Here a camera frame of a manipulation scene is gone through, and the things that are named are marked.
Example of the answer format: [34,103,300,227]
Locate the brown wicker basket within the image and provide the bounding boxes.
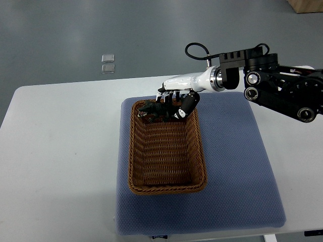
[128,100,207,195]

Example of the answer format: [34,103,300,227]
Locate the upper metal floor plate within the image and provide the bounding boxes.
[101,54,115,63]

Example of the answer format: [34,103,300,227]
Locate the white table leg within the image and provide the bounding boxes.
[263,234,278,242]

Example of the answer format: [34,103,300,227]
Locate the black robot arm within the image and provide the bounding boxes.
[219,43,322,123]

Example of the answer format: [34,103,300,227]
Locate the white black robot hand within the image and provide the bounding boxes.
[156,66,225,119]

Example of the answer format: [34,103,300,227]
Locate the blue quilted mat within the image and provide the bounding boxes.
[115,92,286,235]

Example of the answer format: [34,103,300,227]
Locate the dark toy crocodile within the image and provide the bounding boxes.
[137,100,179,123]

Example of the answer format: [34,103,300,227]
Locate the cardboard box corner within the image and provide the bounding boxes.
[287,0,322,14]

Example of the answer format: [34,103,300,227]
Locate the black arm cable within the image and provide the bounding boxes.
[185,42,270,61]

